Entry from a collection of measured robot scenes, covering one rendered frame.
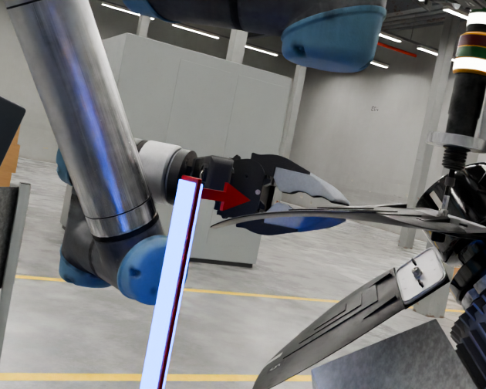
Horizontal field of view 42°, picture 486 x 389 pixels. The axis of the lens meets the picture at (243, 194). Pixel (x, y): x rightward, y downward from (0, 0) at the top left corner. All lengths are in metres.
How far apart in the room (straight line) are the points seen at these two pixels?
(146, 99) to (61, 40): 6.07
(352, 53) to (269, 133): 6.81
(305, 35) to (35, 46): 0.27
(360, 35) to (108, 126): 0.27
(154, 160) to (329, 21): 0.34
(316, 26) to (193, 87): 6.39
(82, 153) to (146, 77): 6.05
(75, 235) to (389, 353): 0.39
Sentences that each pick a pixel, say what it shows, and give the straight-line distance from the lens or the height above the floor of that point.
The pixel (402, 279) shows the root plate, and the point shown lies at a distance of 0.87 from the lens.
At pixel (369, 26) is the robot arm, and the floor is 1.33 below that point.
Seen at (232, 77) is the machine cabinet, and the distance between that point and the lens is 7.07.
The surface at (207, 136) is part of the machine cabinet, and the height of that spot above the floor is 1.40.
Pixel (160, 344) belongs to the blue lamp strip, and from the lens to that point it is 0.52.
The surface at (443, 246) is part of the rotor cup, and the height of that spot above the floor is 1.16.
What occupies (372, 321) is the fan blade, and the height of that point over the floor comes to 1.05.
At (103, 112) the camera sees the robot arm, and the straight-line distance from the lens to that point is 0.64.
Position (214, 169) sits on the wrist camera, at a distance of 0.66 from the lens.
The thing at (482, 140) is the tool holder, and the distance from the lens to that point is 0.74.
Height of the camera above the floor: 1.21
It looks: 3 degrees down
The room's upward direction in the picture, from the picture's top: 11 degrees clockwise
